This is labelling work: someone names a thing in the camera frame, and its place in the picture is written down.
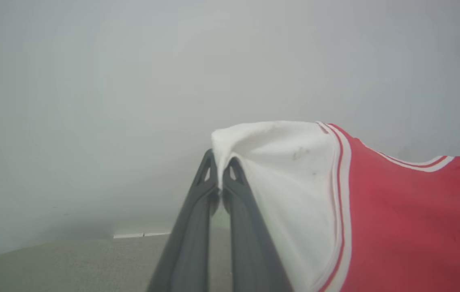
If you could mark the red white basketball jersey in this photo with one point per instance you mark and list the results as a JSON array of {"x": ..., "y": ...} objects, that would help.
[{"x": 396, "y": 227}]

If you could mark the white baseboard strip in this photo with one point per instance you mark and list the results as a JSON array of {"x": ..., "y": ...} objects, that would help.
[{"x": 140, "y": 235}]

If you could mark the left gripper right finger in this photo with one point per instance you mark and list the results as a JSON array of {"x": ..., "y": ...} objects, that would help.
[{"x": 250, "y": 251}]

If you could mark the beige fabric sofa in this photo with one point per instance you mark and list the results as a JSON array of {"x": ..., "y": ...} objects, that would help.
[{"x": 75, "y": 267}]

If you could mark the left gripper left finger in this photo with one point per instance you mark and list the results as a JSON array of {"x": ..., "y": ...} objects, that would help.
[{"x": 185, "y": 259}]

